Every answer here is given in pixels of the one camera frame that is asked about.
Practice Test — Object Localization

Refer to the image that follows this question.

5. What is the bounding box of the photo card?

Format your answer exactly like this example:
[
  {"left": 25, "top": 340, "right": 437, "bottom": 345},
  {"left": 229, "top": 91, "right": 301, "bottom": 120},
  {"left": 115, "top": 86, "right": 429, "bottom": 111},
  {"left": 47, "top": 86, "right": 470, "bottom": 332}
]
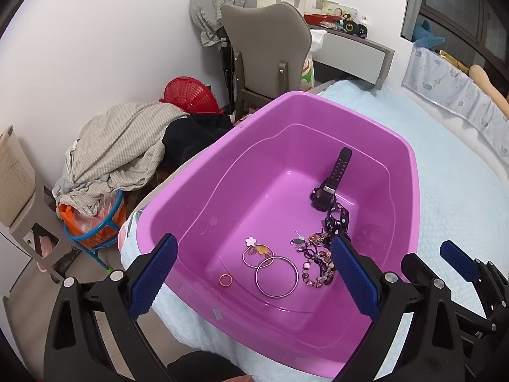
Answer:
[{"left": 316, "top": 0, "right": 359, "bottom": 18}]

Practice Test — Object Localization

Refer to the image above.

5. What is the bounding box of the red box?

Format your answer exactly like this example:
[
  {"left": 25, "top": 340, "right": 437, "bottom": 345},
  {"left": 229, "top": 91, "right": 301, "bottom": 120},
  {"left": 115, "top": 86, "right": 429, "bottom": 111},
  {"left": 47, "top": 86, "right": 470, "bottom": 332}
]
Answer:
[{"left": 303, "top": 13, "right": 338, "bottom": 26}]

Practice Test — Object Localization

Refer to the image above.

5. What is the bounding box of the beaded bracelet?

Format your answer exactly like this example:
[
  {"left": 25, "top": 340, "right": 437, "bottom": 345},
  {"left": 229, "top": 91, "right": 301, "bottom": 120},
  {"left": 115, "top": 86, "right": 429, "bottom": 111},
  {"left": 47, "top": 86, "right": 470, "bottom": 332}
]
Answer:
[{"left": 302, "top": 243, "right": 338, "bottom": 288}]

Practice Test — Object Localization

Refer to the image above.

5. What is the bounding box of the blue printed cloth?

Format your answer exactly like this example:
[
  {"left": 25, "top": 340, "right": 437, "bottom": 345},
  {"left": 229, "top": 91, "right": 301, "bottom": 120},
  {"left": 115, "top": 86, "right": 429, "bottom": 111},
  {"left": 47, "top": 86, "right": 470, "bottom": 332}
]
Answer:
[{"left": 401, "top": 44, "right": 509, "bottom": 148}]

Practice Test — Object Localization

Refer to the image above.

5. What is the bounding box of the beige stool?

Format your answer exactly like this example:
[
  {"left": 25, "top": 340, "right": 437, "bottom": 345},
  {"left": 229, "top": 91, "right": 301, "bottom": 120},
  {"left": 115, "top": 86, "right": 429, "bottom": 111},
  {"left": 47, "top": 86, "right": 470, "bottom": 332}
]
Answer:
[{"left": 0, "top": 183, "right": 80, "bottom": 299}]

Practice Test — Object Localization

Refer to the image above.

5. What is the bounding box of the black wrist watch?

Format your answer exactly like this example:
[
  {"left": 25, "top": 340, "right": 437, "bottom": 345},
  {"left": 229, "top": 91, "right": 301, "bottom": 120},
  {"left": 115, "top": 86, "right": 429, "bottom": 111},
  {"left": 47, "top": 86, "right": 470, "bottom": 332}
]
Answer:
[{"left": 309, "top": 147, "right": 353, "bottom": 211}]

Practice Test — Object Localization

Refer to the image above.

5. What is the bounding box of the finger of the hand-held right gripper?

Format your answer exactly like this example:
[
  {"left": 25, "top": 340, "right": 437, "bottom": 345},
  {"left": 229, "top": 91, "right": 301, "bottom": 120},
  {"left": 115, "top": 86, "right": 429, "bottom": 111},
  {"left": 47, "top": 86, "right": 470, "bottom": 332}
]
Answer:
[
  {"left": 439, "top": 240, "right": 509, "bottom": 331},
  {"left": 401, "top": 252, "right": 432, "bottom": 287}
]

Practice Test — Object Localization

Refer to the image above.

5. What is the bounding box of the light blue blanket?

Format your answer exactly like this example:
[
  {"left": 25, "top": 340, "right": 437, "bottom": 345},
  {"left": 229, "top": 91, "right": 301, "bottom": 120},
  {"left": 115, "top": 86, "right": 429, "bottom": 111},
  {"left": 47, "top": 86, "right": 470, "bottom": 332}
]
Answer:
[{"left": 119, "top": 80, "right": 509, "bottom": 382}]

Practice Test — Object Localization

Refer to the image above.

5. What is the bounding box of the large silver bangle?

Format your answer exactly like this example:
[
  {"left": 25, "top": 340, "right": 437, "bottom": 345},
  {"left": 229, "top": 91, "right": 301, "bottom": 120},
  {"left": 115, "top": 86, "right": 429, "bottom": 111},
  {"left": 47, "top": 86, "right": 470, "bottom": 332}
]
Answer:
[{"left": 255, "top": 255, "right": 299, "bottom": 298}]

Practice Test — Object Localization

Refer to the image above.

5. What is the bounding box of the green pendant cord necklace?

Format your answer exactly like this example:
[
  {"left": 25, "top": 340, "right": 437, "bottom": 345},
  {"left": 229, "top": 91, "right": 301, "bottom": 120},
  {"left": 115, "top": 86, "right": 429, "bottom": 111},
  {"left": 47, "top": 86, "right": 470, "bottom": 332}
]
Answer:
[{"left": 292, "top": 231, "right": 331, "bottom": 265}]

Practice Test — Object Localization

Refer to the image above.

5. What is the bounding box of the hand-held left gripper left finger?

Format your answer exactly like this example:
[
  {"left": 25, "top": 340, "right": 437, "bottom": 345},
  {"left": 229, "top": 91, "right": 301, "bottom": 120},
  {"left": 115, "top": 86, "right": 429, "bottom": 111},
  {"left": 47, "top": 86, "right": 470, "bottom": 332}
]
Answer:
[{"left": 43, "top": 233, "right": 179, "bottom": 382}]

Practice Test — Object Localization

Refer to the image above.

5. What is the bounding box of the orange bag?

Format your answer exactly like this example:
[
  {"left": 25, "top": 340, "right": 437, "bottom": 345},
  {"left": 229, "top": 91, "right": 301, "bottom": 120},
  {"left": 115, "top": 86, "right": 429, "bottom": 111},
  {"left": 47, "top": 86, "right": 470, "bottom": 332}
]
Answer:
[{"left": 57, "top": 195, "right": 124, "bottom": 249}]

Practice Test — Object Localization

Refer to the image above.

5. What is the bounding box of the brown teddy bear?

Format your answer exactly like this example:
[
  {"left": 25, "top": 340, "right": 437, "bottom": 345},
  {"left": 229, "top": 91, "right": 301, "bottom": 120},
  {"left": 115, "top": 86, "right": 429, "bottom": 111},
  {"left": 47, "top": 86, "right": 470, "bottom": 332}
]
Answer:
[{"left": 437, "top": 50, "right": 509, "bottom": 120}]

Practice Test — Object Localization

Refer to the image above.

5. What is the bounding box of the white ribbed bin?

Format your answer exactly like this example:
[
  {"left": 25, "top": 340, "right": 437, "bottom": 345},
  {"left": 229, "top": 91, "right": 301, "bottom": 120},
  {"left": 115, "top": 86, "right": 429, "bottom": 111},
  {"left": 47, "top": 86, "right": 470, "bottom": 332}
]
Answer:
[{"left": 0, "top": 125, "right": 37, "bottom": 227}]

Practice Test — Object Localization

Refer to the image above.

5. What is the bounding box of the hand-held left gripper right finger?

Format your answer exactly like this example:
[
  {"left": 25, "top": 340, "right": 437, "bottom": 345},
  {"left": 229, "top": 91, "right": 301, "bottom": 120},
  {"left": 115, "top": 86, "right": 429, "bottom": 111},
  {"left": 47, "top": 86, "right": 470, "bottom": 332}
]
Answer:
[{"left": 330, "top": 236, "right": 466, "bottom": 382}]

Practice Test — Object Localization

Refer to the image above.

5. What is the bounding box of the checked cloth pile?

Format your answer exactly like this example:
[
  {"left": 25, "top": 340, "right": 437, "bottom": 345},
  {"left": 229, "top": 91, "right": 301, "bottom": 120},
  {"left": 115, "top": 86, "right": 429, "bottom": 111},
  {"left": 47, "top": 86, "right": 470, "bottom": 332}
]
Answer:
[{"left": 52, "top": 101, "right": 192, "bottom": 217}]

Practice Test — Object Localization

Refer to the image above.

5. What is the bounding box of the purple plastic basin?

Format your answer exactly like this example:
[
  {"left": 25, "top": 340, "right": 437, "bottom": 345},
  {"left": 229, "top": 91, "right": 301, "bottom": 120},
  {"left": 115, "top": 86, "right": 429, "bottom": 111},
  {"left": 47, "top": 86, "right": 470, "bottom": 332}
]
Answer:
[{"left": 135, "top": 91, "right": 418, "bottom": 379}]

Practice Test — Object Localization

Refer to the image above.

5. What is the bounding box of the printed plastic bag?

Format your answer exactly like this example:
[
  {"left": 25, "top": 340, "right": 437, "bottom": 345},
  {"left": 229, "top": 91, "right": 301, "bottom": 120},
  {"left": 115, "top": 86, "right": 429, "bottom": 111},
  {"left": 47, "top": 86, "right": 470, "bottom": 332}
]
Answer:
[{"left": 298, "top": 30, "right": 327, "bottom": 92}]

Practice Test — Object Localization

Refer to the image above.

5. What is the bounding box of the small silver hoop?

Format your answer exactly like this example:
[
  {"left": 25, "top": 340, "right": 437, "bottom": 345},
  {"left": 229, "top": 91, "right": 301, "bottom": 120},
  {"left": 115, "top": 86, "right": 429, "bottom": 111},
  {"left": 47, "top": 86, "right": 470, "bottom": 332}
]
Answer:
[{"left": 242, "top": 244, "right": 274, "bottom": 269}]

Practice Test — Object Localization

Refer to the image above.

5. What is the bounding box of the cloth covered fan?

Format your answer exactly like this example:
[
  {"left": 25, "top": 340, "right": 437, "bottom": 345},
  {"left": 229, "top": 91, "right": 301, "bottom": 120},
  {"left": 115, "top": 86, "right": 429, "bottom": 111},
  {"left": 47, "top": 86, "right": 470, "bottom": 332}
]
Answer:
[{"left": 189, "top": 0, "right": 259, "bottom": 46}]

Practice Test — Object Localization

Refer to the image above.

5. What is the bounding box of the red plastic basket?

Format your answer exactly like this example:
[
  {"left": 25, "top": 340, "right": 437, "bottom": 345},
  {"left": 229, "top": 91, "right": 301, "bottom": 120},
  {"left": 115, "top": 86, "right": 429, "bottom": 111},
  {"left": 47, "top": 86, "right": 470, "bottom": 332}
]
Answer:
[{"left": 159, "top": 76, "right": 225, "bottom": 116}]

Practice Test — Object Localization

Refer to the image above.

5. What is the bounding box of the blue plush toy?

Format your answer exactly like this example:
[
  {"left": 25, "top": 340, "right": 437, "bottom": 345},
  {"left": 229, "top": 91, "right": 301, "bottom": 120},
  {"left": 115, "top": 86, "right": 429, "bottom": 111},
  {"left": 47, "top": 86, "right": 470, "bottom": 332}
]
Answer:
[{"left": 414, "top": 19, "right": 446, "bottom": 48}]

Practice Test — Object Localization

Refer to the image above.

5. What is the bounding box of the grey chair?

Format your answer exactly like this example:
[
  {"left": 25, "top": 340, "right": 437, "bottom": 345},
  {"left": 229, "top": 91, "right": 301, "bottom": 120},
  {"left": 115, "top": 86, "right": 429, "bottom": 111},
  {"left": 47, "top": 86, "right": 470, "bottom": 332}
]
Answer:
[{"left": 220, "top": 2, "right": 313, "bottom": 124}]

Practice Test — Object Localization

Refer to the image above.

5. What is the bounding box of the dark window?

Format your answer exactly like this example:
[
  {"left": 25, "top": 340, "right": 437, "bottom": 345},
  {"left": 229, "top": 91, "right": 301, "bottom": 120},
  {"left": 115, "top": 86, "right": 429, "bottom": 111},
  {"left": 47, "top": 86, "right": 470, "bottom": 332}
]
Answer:
[{"left": 400, "top": 0, "right": 509, "bottom": 66}]

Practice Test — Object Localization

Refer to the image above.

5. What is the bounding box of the black studded strap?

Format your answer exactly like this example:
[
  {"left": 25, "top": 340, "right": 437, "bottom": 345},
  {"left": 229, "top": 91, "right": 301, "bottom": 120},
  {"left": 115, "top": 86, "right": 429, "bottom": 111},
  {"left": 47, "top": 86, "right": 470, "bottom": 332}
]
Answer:
[{"left": 323, "top": 203, "right": 351, "bottom": 243}]

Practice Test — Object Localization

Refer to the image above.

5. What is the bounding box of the dark clothes pile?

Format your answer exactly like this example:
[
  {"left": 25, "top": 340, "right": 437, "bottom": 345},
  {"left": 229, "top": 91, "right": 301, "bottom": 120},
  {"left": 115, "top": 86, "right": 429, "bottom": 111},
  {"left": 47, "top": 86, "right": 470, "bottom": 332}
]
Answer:
[{"left": 161, "top": 113, "right": 237, "bottom": 176}]

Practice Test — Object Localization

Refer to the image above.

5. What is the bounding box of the blue tubular rack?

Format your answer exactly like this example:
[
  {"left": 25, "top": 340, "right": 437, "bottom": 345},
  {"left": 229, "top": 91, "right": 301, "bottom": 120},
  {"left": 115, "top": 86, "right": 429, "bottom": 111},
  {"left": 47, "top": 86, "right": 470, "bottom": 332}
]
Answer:
[{"left": 64, "top": 189, "right": 128, "bottom": 275}]

